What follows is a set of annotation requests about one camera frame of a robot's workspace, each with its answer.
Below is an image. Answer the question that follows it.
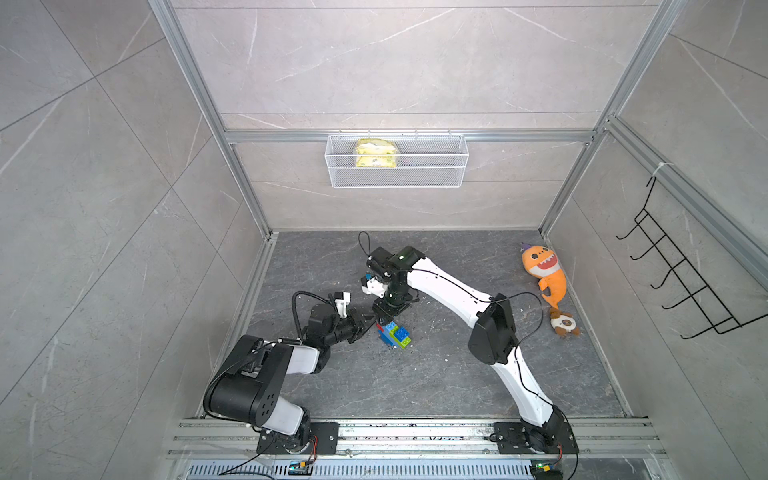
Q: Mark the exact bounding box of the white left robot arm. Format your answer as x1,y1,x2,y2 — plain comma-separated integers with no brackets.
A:
202,291,376,452

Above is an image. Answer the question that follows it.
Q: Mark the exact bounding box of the black wire hook rack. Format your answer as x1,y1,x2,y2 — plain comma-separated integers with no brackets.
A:
616,176,767,340

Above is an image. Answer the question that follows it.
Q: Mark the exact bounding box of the small brown white plush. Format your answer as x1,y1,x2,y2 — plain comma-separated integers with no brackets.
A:
550,308,581,337

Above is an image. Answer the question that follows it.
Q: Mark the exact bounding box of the orange shark plush toy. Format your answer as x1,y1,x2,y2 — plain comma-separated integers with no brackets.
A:
521,243,567,310

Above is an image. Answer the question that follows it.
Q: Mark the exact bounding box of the aluminium frame rail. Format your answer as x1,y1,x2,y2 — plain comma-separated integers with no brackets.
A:
149,0,276,361

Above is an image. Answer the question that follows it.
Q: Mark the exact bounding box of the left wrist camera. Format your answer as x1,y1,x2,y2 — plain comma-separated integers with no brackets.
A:
305,291,351,344

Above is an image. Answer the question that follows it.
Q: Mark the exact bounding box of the white wire mesh basket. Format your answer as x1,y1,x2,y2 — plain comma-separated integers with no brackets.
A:
324,133,469,189

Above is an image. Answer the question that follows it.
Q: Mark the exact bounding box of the yellow packet in basket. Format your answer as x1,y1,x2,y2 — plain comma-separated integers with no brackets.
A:
354,138,400,168

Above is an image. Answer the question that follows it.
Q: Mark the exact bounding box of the metal base rail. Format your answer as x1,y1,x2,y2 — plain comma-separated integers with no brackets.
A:
163,418,671,479

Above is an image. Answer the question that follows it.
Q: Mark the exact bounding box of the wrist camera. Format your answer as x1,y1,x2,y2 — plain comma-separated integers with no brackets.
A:
361,247,393,298
305,291,351,344

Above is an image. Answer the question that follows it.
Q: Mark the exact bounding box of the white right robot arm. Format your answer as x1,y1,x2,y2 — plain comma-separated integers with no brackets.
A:
362,246,579,454

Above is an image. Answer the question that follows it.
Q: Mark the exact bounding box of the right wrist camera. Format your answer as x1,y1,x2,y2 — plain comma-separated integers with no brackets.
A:
361,247,393,298

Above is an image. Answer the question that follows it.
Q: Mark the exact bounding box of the green lego brick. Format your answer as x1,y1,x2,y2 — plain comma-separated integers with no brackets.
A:
392,327,411,349

